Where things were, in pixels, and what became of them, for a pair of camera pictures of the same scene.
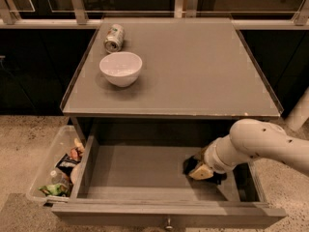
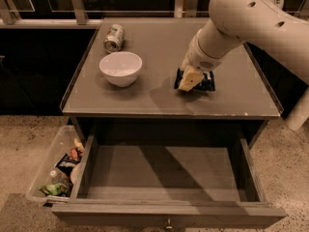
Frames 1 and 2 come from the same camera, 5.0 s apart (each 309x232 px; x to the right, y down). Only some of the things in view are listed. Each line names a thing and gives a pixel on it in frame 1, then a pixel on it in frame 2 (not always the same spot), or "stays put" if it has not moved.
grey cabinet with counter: x=167 y=77 stays put
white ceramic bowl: x=121 y=70 stays put
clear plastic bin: x=54 y=180 stays put
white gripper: x=212 y=159 → x=200 y=59
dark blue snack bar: x=191 y=161 → x=207 y=83
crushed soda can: x=114 y=38 stays put
